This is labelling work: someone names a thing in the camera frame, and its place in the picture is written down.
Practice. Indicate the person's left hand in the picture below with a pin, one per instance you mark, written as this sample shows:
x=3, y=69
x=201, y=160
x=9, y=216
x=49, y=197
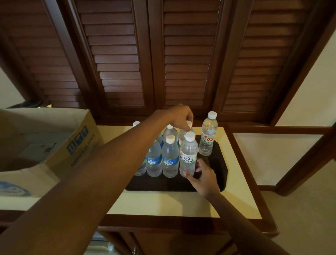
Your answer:
x=178, y=115

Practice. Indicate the brown louvered wooden shutter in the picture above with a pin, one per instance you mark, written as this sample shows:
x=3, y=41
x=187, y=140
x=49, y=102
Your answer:
x=262, y=52
x=115, y=52
x=44, y=52
x=189, y=52

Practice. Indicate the brown wooden wall rail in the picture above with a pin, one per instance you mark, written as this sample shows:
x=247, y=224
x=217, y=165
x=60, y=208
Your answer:
x=288, y=130

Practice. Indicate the orange label water bottle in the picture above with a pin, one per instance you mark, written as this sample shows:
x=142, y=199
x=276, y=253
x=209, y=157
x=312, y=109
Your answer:
x=207, y=142

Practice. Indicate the person's right hand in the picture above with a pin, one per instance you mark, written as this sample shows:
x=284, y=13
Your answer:
x=207, y=181

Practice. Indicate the person's right forearm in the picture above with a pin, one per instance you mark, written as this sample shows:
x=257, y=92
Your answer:
x=244, y=228

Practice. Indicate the blue label water bottle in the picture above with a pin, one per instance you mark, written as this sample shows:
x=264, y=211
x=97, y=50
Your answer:
x=154, y=163
x=136, y=123
x=141, y=169
x=170, y=130
x=170, y=157
x=160, y=139

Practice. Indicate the black steel electric kettle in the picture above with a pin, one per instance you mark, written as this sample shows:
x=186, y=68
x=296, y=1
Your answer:
x=31, y=103

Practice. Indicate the wooden cabinet with cream top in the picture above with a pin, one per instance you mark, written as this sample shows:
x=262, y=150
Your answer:
x=157, y=223

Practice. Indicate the black plastic tray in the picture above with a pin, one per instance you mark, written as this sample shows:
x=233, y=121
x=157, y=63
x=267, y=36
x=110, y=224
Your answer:
x=162, y=184

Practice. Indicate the person's left forearm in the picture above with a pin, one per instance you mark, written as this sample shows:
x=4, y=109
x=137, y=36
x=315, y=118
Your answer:
x=78, y=197

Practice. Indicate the brown cardboard box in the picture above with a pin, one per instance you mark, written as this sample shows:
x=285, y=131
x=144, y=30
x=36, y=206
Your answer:
x=39, y=120

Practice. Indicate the brown wooden door frame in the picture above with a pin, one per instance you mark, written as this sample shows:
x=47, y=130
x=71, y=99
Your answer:
x=307, y=168

